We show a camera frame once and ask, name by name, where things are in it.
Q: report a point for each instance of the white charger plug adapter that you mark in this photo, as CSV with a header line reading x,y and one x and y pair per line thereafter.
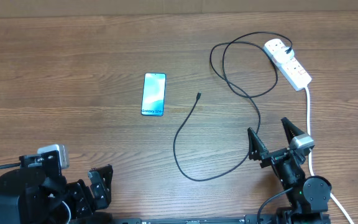
x,y
283,55

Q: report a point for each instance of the blue screen smartphone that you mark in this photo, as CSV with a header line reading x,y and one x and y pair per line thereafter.
x,y
153,94

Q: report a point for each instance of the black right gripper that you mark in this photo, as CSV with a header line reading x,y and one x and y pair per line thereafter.
x,y
257,150

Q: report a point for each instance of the white power strip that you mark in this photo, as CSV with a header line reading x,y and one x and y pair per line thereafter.
x,y
293,71

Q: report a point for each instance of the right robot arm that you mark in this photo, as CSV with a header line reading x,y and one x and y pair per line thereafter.
x,y
308,196

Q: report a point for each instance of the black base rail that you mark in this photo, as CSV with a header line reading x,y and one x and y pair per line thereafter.
x,y
197,220

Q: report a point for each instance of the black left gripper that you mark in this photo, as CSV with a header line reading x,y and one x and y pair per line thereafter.
x,y
87,205

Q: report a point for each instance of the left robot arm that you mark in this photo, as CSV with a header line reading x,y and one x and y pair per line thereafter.
x,y
37,192

